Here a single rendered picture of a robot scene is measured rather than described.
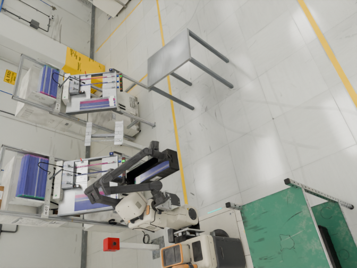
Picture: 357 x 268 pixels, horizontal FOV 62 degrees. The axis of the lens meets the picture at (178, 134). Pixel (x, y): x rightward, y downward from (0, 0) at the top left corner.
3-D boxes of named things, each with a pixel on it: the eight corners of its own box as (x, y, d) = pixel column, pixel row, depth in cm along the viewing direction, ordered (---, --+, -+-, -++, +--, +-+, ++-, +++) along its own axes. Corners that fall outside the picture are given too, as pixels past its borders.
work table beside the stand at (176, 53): (233, 87, 365) (189, 58, 313) (192, 110, 408) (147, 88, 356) (229, 59, 385) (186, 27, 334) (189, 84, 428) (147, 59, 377)
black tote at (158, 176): (136, 192, 275) (127, 190, 268) (135, 175, 284) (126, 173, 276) (179, 169, 243) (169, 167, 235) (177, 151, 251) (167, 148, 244)
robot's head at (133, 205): (141, 216, 217) (128, 200, 215) (124, 223, 228) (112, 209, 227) (150, 203, 228) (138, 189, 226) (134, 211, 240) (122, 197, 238)
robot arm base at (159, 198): (153, 207, 222) (164, 202, 215) (147, 198, 222) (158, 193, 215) (160, 202, 229) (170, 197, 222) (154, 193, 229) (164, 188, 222)
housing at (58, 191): (67, 165, 380) (62, 160, 368) (64, 201, 354) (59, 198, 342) (60, 166, 380) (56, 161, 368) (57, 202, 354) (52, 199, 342)
